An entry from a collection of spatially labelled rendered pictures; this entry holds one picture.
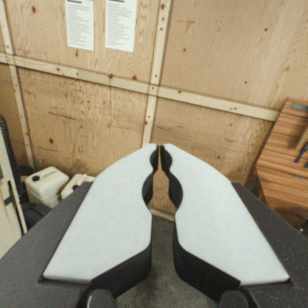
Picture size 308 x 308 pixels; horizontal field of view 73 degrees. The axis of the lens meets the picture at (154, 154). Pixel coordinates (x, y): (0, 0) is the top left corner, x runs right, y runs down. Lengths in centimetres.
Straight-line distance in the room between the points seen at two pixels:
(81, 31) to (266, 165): 164
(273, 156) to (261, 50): 71
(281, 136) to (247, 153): 27
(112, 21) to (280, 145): 142
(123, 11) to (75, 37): 41
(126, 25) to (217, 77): 70
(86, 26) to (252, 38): 109
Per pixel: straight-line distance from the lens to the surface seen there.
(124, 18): 164
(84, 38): 178
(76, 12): 180
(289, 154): 171
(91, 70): 178
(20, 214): 128
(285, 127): 162
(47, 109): 214
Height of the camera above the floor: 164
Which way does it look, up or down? 31 degrees down
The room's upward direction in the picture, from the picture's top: 9 degrees clockwise
